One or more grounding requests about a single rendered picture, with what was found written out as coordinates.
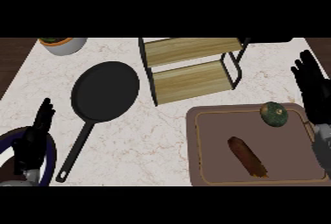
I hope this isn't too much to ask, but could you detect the white potted plant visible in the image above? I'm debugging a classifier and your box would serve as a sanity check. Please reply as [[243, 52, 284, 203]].
[[37, 37, 89, 57]]

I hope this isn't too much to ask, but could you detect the brown sweet potato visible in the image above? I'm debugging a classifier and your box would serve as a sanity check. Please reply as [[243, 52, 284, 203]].
[[227, 136, 271, 179]]

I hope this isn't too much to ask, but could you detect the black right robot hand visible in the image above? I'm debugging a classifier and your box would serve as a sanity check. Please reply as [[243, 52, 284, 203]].
[[290, 49, 331, 124]]

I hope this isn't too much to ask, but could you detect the black frying pan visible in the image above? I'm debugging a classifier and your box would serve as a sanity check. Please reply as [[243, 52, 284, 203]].
[[55, 60, 141, 184]]

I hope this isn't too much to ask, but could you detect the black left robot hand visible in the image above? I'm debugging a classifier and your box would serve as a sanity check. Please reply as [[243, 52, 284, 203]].
[[11, 97, 58, 176]]

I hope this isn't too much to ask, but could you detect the brown tray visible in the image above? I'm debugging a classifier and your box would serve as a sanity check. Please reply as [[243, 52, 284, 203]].
[[185, 102, 331, 187]]

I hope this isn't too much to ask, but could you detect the blue rimmed round plate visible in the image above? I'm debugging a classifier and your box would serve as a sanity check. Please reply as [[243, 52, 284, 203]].
[[0, 125, 58, 187]]

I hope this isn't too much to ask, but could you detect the wooden tiered shelf black frame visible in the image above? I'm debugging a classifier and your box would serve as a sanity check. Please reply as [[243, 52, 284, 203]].
[[138, 37, 253, 108]]

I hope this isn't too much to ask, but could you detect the green round squash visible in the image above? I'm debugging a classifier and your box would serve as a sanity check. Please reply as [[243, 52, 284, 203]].
[[259, 101, 290, 128]]

